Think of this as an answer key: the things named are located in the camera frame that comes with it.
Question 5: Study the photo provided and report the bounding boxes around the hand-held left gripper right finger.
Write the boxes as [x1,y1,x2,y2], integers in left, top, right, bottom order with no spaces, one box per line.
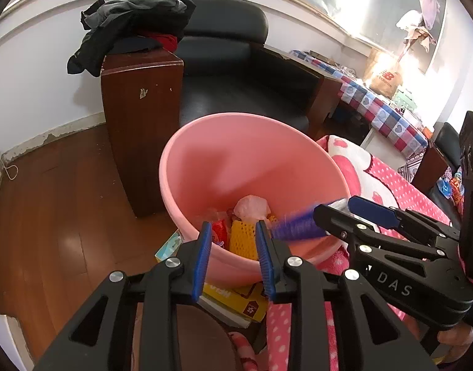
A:
[255,220,432,371]

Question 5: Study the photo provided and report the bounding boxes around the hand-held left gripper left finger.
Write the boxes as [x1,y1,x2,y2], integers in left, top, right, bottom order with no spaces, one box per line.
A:
[35,222,213,371]

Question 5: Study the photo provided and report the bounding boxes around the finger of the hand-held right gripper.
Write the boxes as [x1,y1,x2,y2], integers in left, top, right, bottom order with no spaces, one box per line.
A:
[314,204,445,264]
[348,196,462,249]

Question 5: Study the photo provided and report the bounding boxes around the yellow foam net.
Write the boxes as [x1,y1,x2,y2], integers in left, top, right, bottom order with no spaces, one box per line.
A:
[229,220,260,260]

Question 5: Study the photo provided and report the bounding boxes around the blue purple wrapper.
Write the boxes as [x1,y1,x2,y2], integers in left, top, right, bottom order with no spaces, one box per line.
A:
[271,205,330,242]

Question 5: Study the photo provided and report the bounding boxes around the pale pink bag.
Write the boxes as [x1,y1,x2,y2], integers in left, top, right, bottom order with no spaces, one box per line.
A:
[233,196,271,223]

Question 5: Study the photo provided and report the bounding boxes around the pink plastic basin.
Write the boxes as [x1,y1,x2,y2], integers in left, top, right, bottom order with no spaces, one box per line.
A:
[159,113,351,288]

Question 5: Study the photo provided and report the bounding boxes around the pink polka dot blanket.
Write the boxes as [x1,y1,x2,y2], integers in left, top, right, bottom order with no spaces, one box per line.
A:
[267,134,454,371]

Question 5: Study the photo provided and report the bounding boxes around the yellow box under basin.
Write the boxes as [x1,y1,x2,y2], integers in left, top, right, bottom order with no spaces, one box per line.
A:
[200,280,270,329]

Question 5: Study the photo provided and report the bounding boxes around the white table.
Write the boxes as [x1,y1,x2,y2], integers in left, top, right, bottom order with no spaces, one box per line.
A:
[362,127,377,152]

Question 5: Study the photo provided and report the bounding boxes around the colourful snack packet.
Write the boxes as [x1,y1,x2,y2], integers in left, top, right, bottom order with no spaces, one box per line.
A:
[451,168,467,209]

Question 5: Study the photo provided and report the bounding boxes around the pink striped cloth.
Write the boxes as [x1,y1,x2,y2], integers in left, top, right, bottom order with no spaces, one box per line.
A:
[229,330,261,371]

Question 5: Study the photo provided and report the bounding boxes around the checkered tablecloth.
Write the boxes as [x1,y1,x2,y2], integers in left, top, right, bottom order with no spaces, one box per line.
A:
[290,49,430,159]

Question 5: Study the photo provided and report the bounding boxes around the small black leather armchair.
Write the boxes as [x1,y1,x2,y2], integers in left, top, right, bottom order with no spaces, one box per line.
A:
[410,122,467,213]

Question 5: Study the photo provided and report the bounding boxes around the pale green box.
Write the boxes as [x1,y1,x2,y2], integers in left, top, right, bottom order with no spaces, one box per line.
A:
[393,91,419,114]

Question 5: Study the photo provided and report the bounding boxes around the brown paper bag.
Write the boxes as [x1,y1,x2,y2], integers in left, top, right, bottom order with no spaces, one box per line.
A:
[370,62,403,95]

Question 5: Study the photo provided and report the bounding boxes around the black leather armchair wooden sides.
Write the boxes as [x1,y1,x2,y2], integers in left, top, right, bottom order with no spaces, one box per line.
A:
[101,0,343,219]

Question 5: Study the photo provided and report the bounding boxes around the hanging light clothes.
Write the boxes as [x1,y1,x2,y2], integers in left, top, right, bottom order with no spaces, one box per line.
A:
[396,0,441,53]

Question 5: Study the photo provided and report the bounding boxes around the dark window pane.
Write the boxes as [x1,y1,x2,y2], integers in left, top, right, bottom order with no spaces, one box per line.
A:
[350,0,449,74]

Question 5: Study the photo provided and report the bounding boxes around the pile of dark clothes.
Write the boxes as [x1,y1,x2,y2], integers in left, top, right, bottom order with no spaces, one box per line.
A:
[66,0,196,78]

